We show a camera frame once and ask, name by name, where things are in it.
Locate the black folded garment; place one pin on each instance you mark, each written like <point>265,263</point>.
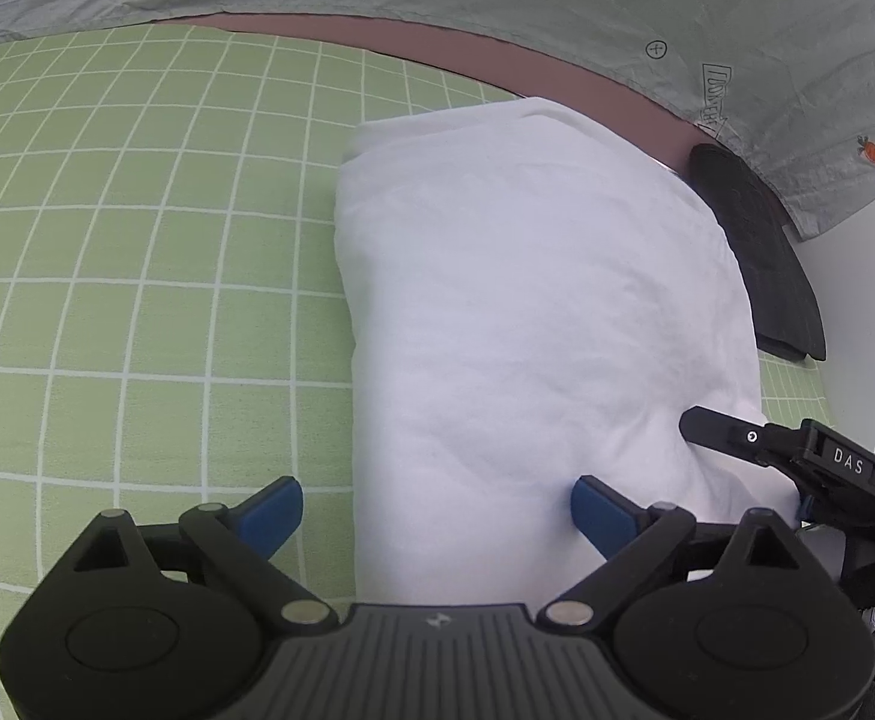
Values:
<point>760,262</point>

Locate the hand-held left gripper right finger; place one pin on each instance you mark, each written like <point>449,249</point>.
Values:
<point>602,514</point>

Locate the white pants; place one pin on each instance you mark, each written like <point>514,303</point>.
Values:
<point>520,315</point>

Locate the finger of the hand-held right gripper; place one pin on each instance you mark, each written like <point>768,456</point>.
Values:
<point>722,435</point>

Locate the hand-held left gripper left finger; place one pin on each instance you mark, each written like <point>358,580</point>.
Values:
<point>272,516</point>

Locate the green grid mat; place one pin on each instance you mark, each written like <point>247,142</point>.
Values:
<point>145,277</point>

